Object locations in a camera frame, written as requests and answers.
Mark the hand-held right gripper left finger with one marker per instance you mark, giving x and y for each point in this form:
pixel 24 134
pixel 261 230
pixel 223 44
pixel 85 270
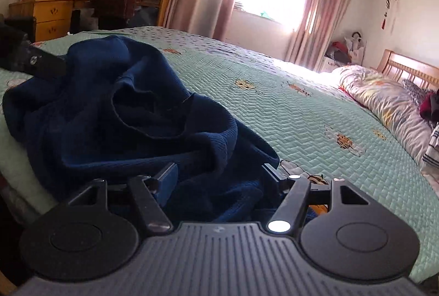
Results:
pixel 168 177

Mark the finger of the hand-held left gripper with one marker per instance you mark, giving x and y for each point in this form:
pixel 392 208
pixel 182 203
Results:
pixel 39 64

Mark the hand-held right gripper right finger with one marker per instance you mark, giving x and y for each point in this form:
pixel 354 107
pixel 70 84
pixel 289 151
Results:
pixel 295 193

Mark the dark blue knit sweater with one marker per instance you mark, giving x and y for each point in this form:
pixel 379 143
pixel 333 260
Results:
pixel 120 131

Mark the wooden desk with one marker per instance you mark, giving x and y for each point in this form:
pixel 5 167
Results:
pixel 51 14

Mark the green bee-print bedspread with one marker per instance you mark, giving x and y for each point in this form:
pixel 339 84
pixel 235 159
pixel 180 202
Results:
pixel 291 117

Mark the floral folded duvet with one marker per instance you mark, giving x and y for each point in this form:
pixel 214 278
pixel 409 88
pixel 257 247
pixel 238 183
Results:
pixel 380 97

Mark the white navy-striped cloth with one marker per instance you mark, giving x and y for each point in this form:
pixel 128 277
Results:
pixel 432 148

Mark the white plastic bag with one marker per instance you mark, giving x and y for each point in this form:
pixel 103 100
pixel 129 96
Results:
pixel 356 49

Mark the grey patterned pillow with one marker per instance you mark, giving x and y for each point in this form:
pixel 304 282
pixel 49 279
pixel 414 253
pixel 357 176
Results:
pixel 413 88

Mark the wooden headboard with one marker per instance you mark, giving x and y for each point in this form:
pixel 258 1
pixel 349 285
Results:
pixel 408 68

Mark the red tassel ornament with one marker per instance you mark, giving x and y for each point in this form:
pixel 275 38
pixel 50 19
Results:
pixel 385 16

